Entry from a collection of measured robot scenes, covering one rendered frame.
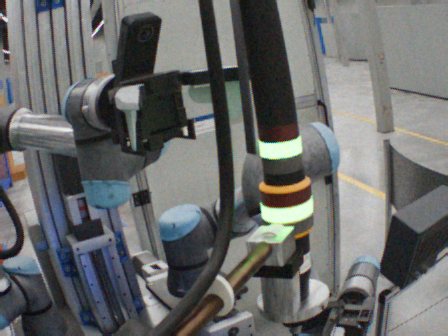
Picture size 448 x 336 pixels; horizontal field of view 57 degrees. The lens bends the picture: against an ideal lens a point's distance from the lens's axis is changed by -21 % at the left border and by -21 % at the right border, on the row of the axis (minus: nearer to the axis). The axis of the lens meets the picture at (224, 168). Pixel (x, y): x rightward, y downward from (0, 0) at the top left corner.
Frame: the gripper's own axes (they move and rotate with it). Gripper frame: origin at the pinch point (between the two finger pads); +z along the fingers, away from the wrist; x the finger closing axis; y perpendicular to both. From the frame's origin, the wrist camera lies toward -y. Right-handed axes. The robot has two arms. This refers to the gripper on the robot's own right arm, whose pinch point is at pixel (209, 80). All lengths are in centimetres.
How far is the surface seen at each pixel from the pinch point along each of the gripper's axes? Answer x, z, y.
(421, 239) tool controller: -63, -11, 46
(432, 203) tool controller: -76, -14, 42
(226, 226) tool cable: 9.8, 12.9, 7.5
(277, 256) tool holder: 4.4, 11.2, 12.5
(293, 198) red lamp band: 0.9, 9.8, 9.2
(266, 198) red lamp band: 2.0, 7.9, 9.1
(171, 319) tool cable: 16.9, 16.1, 10.1
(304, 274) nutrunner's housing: 0.0, 9.7, 16.8
